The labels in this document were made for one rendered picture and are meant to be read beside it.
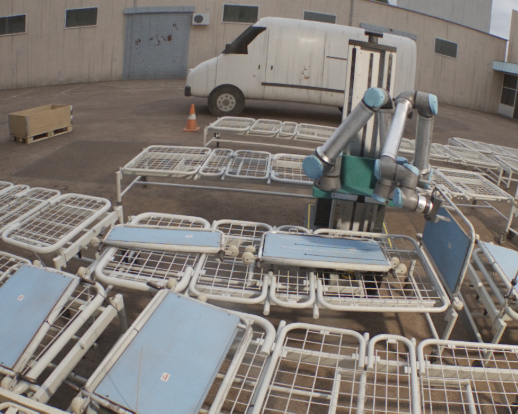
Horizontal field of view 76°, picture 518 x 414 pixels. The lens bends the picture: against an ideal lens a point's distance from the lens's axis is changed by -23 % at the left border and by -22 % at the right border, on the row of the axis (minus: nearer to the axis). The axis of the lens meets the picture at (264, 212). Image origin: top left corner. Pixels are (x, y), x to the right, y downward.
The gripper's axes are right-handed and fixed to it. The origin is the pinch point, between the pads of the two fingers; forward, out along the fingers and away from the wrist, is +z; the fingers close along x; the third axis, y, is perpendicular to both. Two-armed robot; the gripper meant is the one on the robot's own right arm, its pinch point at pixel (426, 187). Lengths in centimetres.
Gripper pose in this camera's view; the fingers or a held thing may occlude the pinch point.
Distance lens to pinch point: 252.8
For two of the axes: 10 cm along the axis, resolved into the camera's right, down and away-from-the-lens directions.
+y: 0.6, -3.9, 9.2
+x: -2.4, 8.9, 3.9
